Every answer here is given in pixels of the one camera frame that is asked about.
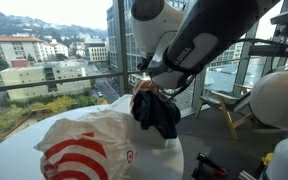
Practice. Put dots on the white red-bullseye plastic bag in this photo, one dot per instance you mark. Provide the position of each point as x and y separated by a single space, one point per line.
94 146

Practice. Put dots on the yellow small object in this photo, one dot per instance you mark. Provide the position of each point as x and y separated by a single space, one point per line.
267 159

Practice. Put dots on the navy blue garment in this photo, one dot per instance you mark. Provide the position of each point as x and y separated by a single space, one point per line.
157 113

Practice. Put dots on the peach pink garment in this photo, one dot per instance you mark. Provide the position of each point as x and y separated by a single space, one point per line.
144 87

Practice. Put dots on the beige concrete building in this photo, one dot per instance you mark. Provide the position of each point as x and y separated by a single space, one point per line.
44 78

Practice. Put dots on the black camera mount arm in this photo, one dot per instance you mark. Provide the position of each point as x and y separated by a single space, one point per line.
277 50

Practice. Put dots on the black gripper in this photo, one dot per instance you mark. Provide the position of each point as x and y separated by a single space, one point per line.
145 68

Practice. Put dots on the dark window mullion post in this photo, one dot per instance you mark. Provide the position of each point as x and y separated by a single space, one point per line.
199 90
245 63
123 46

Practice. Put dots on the black red clamp tool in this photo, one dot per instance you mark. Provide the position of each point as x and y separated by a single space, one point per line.
207 165

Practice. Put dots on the wooden chair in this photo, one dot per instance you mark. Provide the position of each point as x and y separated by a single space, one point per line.
227 103

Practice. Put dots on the grey grid-window building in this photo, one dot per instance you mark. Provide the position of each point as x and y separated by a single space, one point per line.
98 51

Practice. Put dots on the dark horizontal window rail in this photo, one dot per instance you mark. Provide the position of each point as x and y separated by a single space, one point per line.
50 81

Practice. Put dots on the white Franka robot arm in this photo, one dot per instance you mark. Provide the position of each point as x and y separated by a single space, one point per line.
204 30

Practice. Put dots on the white red-roofed building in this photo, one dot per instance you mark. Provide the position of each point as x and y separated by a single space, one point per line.
17 48

